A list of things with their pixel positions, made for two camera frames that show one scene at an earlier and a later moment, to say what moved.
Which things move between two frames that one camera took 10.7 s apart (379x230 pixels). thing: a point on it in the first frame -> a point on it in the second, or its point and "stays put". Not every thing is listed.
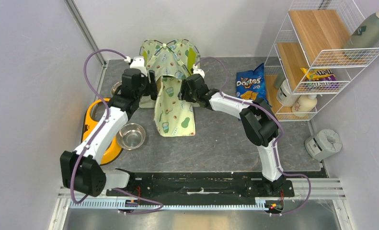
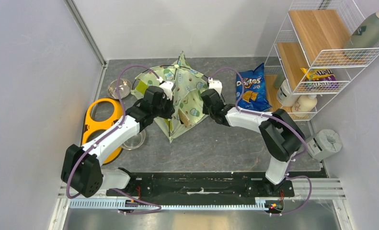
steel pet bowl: (131, 136) stays put
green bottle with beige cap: (371, 32) stays put
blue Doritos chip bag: (251, 85) stays put
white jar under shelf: (284, 95) stays put
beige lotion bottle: (305, 103) stays put
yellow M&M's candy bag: (320, 74) stays put
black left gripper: (151, 87) -> (171, 110)
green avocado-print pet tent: (177, 57) -> (189, 83)
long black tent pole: (152, 40) -> (174, 76)
